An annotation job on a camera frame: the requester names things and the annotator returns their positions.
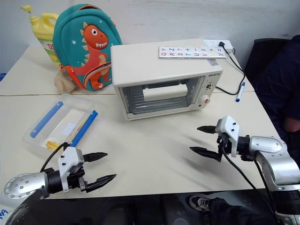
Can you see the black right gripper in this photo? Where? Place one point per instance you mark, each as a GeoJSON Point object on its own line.
{"type": "Point", "coordinates": [223, 143]}

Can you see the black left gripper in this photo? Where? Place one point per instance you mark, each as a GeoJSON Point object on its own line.
{"type": "Point", "coordinates": [75, 179]}

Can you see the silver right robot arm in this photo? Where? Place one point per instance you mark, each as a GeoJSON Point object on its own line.
{"type": "Point", "coordinates": [274, 152]}

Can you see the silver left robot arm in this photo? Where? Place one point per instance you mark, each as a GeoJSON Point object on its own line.
{"type": "Point", "coordinates": [25, 185]}

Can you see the cream oven timer knob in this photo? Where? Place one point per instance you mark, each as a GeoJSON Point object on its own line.
{"type": "Point", "coordinates": [204, 101]}

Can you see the clear plastic pencil box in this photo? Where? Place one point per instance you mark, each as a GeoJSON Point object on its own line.
{"type": "Point", "coordinates": [61, 122]}

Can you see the cream toaster oven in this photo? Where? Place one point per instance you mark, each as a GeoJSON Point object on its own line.
{"type": "Point", "coordinates": [159, 70]}

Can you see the bystander bare hand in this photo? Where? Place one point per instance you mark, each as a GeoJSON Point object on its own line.
{"type": "Point", "coordinates": [293, 125]}

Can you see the blue box latch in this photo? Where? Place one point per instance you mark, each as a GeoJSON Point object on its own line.
{"type": "Point", "coordinates": [47, 119]}
{"type": "Point", "coordinates": [84, 128]}

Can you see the yellow french fries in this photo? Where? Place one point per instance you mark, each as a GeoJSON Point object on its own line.
{"type": "Point", "coordinates": [52, 145]}

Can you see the white paper sheet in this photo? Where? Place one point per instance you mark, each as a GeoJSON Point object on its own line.
{"type": "Point", "coordinates": [68, 124]}

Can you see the blue whiteboard marker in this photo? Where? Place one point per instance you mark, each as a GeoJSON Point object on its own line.
{"type": "Point", "coordinates": [241, 92]}

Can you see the grey sneaker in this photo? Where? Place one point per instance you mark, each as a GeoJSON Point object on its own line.
{"type": "Point", "coordinates": [199, 202]}

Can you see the dark trouser leg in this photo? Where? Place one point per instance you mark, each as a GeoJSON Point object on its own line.
{"type": "Point", "coordinates": [234, 211]}

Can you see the alphabet letter card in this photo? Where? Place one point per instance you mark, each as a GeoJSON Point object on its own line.
{"type": "Point", "coordinates": [192, 52]}

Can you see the beige plush toy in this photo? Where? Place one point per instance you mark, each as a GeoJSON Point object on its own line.
{"type": "Point", "coordinates": [62, 82]}

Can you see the bystander in dark clothes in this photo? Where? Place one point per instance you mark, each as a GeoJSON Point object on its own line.
{"type": "Point", "coordinates": [279, 79]}

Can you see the white power strip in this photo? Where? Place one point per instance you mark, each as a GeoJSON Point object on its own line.
{"type": "Point", "coordinates": [214, 43]}

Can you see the black office chair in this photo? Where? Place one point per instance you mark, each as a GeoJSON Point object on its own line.
{"type": "Point", "coordinates": [257, 54]}

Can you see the teal dinosaur backpack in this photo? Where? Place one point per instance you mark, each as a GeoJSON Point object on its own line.
{"type": "Point", "coordinates": [93, 42]}

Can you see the small blue object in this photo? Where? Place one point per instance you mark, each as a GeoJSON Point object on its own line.
{"type": "Point", "coordinates": [2, 77]}

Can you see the yellow detergent jug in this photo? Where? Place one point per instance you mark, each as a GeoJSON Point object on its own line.
{"type": "Point", "coordinates": [44, 28]}

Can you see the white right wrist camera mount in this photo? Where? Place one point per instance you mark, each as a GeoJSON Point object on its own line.
{"type": "Point", "coordinates": [228, 129]}

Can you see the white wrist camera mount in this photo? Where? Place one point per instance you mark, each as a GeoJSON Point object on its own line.
{"type": "Point", "coordinates": [228, 129]}
{"type": "Point", "coordinates": [69, 155]}

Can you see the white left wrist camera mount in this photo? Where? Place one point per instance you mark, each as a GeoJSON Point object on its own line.
{"type": "Point", "coordinates": [69, 155]}

